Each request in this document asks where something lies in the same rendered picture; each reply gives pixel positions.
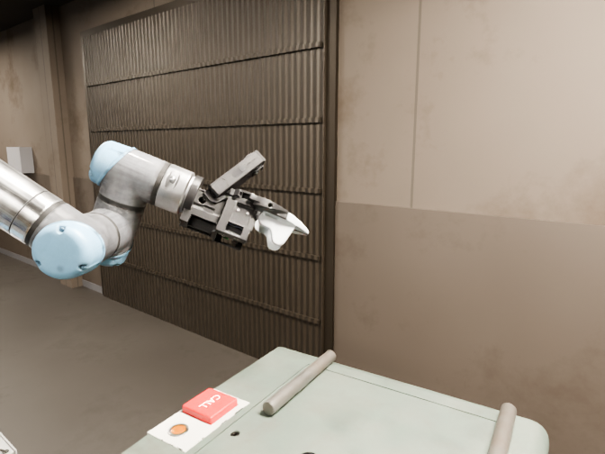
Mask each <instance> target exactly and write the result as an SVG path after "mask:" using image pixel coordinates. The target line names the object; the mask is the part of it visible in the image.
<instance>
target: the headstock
mask: <svg viewBox="0 0 605 454"><path fill-rule="evenodd" d="M316 359H317V357H314V356H311V355H307V354H304V353H301V352H298V351H295V350H289V349H286V348H283V347H277V348H276V349H274V350H272V351H271V352H269V353H268V354H266V355H265V356H264V357H263V358H261V359H259V360H258V361H256V362H255V363H253V364H252V365H250V366H249V367H247V368H245V369H244V370H242V371H241V372H239V373H238V374H237V375H235V376H234V377H232V378H230V379H229V380H227V381H226V382H224V383H223V384H221V385H220V386H218V387H216V388H215V389H216V390H219V391H222V392H223V393H226V394H228V395H232V396H235V397H237V398H239V399H242V400H244V401H247V402H249V404H248V405H247V406H245V407H244V408H243V409H241V410H240V411H239V412H237V413H236V414H235V415H233V416H232V417H231V418H230V419H229V420H228V421H226V422H225V423H224V424H222V425H221V426H220V427H218V428H217V429H216V430H214V431H213V432H212V433H210V434H209V435H208V436H206V437H205V438H204V439H202V440H201V441H200V442H198V443H197V444H196V445H194V446H193V447H192V448H191V449H190V450H188V451H187V452H183V451H182V450H180V449H177V448H175V447H173V446H171V445H169V444H167V443H165V442H164V441H162V440H160V439H158V438H156V437H154V436H152V435H150V434H148V435H147V436H145V437H144V438H143V439H141V440H139V441H138V442H137V443H135V444H134V445H132V446H131V447H130V448H128V449H127V450H125V451H124V452H123V453H122V454H302V453H304V452H313V453H315V454H488V450H489V448H490V444H491V441H492V436H493V432H494V429H495V425H496V422H497V419H498V415H499V412H500V411H499V410H495V409H492V408H489V407H486V406H483V405H479V404H474V403H471V402H468V401H465V400H462V399H458V398H455V397H452V396H449V395H443V394H441V393H437V392H434V391H430V390H428V389H425V388H421V387H418V386H413V385H409V384H406V383H403V382H400V381H397V380H393V379H390V378H387V377H382V376H378V375H376V374H372V373H369V372H366V371H363V370H360V369H356V368H351V367H348V366H345V365H341V364H339V363H335V362H332V363H331V364H330V365H329V366H327V367H326V368H325V369H324V370H323V371H322V372H320V374H319V375H318V376H316V377H315V378H314V379H313V380H312V381H311V382H310V383H309V384H308V385H307V386H305V387H304V388H303V389H302V390H301V391H300V392H298V393H297V394H296V395H295V396H294V397H293V398H291V399H290V400H289V401H288V402H287V403H286V404H284V405H283V406H282V407H281V408H280V409H279V410H278V411H276V412H275V413H274V414H273V415H267V414H266V413H265V412H264V410H263V407H262V405H263V403H264V402H265V401H266V400H267V399H268V398H269V397H271V396H272V395H273V394H275V393H276V392H277V391H278V390H279V389H281V388H282V387H283V386H285V385H286V384H287V383H288V382H290V381H291V380H292V379H293V378H294V377H296V376H297V375H298V374H300V373H301V372H302V371H303V370H304V369H306V368H307V367H308V366H310V364H311V363H312V362H314V361H315V360H316ZM548 451H549V438H548V435H547V433H546V430H545V429H544V428H543V427H542V426H541V425H540V424H539V423H537V422H534V421H532V420H530V419H527V418H523V417H520V416H517V415H516V419H515V423H514V427H513V432H512V436H511V440H510V448H509V452H508V454H548Z"/></svg>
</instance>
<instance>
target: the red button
mask: <svg viewBox="0 0 605 454"><path fill-rule="evenodd" d="M237 405H238V399H237V398H235V397H233V396H230V395H226V394H224V393H222V392H219V391H217V390H214V389H212V388H208V389H207V390H205V391H204V392H202V393H201V394H199V395H198V396H196V397H195V398H193V399H192V400H190V401H189V402H187V403H186V404H184V405H183V413H186V414H188V415H190V416H193V417H194V418H196V419H198V420H200V421H203V422H206V423H208V424H210V425H212V424H213V423H215V422H216V421H218V420H219V419H220V418H221V417H222V416H223V415H225V414H226V413H228V412H229V411H230V410H232V409H233V408H234V407H236V406H237Z"/></svg>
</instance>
